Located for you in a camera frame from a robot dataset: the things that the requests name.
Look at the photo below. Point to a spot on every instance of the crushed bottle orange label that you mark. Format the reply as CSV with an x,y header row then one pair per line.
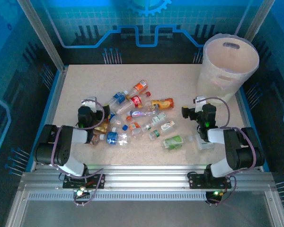
x,y
133,126

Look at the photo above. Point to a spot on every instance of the bottle red gold label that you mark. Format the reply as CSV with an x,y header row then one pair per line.
x,y
101,128

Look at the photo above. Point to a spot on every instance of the orange juice bottle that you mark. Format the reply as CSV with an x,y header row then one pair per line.
x,y
163,103

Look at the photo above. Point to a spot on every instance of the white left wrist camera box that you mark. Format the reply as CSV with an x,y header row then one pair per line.
x,y
91,105

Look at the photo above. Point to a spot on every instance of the white translucent plastic bin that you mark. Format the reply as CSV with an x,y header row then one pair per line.
x,y
217,78

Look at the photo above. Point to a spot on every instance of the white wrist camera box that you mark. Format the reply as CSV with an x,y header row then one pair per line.
x,y
200,104
91,105

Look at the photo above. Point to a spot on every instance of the clear bottle purple label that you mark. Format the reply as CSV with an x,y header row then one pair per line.
x,y
137,114

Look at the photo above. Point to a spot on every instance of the green lit controller board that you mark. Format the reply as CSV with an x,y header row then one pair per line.
x,y
80,192
215,194

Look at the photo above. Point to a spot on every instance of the aluminium frame post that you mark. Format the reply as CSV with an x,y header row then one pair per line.
x,y
41,35
258,19

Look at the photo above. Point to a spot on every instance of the small bottle swirl print label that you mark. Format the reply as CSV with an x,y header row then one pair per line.
x,y
168,125

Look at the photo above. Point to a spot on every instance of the clear bottle red cola label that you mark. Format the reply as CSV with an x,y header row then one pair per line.
x,y
135,100

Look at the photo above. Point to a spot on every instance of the brown tea bottle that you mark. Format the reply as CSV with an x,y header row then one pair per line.
x,y
94,141

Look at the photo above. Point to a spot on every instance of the clear bottle green label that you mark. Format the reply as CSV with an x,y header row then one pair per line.
x,y
174,142

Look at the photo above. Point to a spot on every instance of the bottle blue yellow label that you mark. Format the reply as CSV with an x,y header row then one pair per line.
x,y
115,120

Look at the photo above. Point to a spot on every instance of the small bottle green white label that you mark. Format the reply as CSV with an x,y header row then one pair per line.
x,y
159,118

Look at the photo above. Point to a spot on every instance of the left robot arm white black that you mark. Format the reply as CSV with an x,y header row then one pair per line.
x,y
61,146

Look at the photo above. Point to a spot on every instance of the aluminium front rail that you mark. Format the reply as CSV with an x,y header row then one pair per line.
x,y
144,176

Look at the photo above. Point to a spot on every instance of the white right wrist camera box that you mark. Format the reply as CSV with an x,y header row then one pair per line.
x,y
200,104

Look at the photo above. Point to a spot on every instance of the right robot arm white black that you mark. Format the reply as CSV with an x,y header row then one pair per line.
x,y
241,149

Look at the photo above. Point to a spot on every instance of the clear bottle blue label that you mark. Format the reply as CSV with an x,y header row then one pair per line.
x,y
118,97

